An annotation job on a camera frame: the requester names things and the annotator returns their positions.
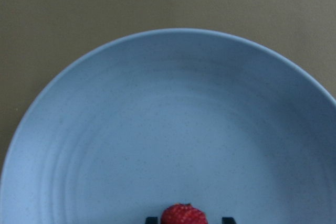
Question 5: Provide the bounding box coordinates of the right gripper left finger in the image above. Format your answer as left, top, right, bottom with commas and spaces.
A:
145, 217, 159, 224

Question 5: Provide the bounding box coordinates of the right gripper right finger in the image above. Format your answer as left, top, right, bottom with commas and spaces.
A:
222, 217, 236, 224

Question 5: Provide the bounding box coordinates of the red strawberry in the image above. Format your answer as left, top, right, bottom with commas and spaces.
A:
160, 204, 208, 224

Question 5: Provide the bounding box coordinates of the blue plate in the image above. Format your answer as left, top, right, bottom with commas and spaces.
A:
1, 29, 335, 223

